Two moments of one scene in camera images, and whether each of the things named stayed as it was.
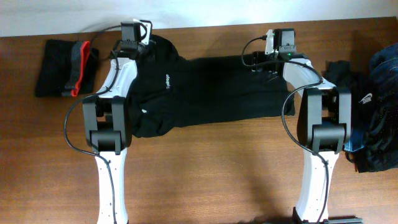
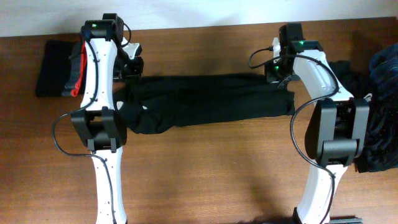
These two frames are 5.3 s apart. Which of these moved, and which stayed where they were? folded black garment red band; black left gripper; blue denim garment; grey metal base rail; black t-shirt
Moved: black t-shirt; black left gripper
Stayed: blue denim garment; folded black garment red band; grey metal base rail
